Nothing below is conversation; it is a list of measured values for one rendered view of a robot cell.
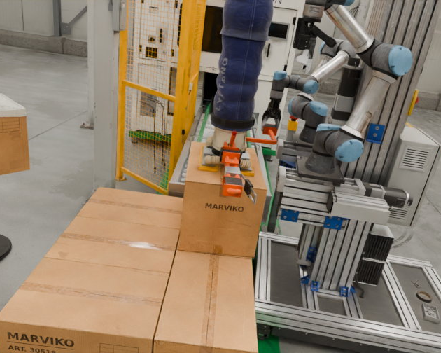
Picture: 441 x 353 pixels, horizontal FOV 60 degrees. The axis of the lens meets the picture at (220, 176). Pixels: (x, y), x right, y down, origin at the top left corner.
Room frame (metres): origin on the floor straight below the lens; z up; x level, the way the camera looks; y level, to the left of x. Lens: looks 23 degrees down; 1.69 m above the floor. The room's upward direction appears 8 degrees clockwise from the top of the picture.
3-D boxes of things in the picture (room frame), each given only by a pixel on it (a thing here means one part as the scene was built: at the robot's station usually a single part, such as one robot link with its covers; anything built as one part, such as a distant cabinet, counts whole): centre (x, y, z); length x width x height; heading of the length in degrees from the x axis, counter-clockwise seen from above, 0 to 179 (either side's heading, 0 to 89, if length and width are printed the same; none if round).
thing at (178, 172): (3.51, 0.33, 0.50); 2.31 x 0.05 x 0.19; 1
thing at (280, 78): (2.28, -0.26, 1.38); 0.09 x 0.08 x 0.11; 129
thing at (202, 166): (1.98, 0.08, 0.97); 0.34 x 0.10 x 0.05; 4
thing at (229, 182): (1.38, -0.05, 1.07); 0.08 x 0.07 x 0.05; 4
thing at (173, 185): (2.35, -0.01, 0.58); 0.70 x 0.03 x 0.06; 91
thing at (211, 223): (1.97, -0.01, 0.74); 0.60 x 0.40 x 0.40; 4
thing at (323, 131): (1.82, -0.49, 1.20); 0.13 x 0.12 x 0.14; 22
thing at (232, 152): (1.73, -0.03, 1.07); 0.10 x 0.08 x 0.06; 94
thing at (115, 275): (1.67, 0.28, 0.34); 1.20 x 1.00 x 0.40; 1
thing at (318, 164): (1.83, -0.49, 1.09); 0.15 x 0.15 x 0.10
